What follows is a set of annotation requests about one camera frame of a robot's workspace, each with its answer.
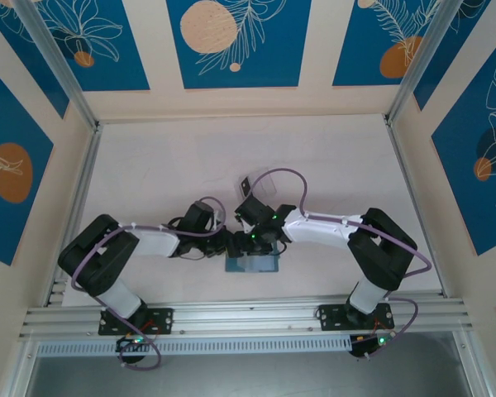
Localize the blue-grey rectangular pouch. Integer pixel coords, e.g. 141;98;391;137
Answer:
224;243;282;274

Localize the clear acrylic card holder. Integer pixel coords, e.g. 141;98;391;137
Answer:
237;171;279;200

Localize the left controller board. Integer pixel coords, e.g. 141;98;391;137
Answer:
115;335;148;353

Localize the controller board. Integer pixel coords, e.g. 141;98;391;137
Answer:
115;335;148;353
350;333;392;359

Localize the right controller board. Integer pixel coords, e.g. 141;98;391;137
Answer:
350;333;392;359

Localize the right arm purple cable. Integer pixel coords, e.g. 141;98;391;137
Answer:
247;166;433;361

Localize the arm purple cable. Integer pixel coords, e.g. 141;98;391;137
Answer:
247;166;433;361
70;196;228;372

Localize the aluminium cross rail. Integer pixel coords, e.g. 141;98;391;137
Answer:
18;291;475;341

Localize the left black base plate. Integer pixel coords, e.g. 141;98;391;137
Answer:
98;308;175;336

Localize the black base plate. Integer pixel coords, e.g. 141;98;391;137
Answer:
317;303;394;332
98;308;175;336

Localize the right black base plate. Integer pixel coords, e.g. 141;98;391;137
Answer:
317;303;394;332

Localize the white slotted cable duct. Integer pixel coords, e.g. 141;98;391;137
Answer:
36;335;355;356

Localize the aluminium side rail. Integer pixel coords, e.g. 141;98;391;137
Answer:
384;117;446;299
45;123;104;307

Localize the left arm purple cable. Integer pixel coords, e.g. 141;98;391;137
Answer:
70;196;228;372

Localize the aluminium frame post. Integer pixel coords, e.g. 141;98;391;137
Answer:
386;0;460;125
14;0;103;130

